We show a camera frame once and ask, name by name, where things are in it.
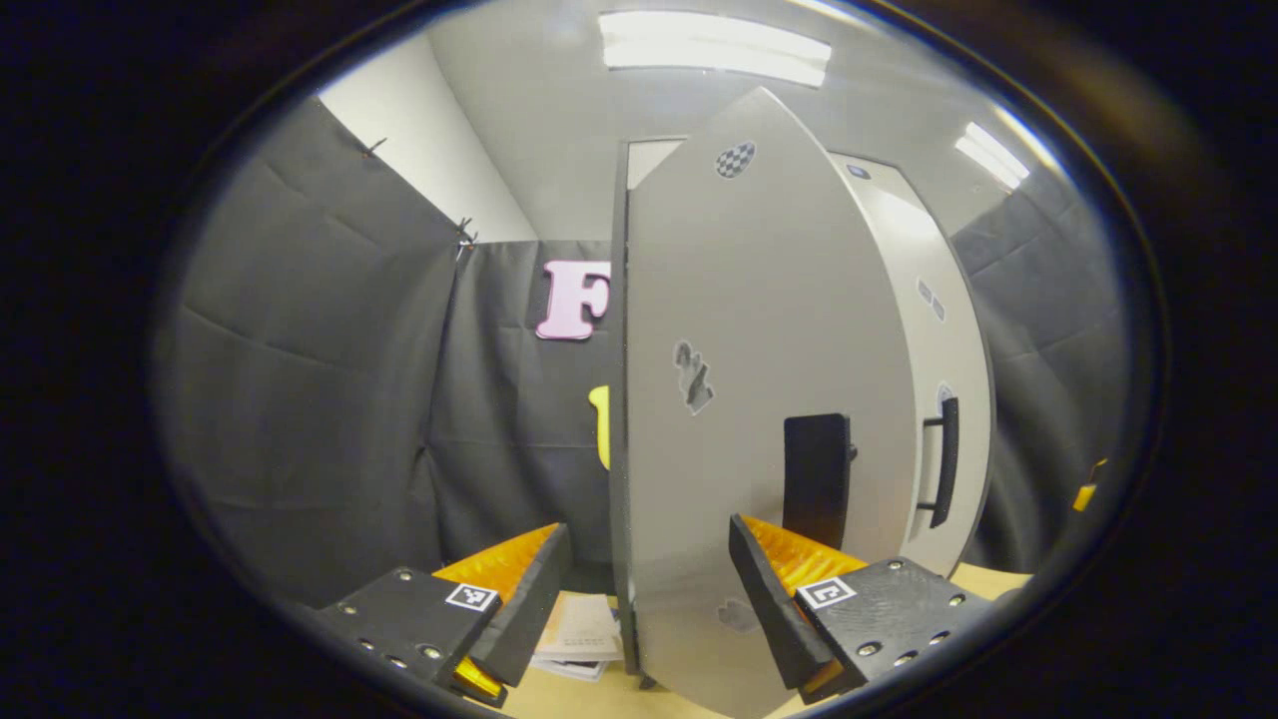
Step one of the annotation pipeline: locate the black backdrop cloth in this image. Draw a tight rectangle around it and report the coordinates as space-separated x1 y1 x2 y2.
155 95 1129 605

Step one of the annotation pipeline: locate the white orange cover book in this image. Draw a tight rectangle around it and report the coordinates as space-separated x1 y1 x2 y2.
539 591 625 662

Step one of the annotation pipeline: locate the black door handle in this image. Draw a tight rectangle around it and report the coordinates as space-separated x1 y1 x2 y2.
917 396 961 530
782 412 858 550

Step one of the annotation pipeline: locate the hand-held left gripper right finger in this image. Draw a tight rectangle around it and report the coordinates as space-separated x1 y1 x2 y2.
727 512 999 705

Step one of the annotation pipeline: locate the small ceiling light panel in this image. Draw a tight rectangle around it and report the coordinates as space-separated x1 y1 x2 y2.
954 122 1031 191

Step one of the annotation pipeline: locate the large ceiling light panel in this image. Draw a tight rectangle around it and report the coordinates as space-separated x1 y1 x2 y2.
597 10 833 89

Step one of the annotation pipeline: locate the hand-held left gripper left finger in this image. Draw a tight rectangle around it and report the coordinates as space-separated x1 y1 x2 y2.
310 522 572 707

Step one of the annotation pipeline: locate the grey cabinet door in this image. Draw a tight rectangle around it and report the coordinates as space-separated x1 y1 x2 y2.
849 160 996 578
611 87 920 719

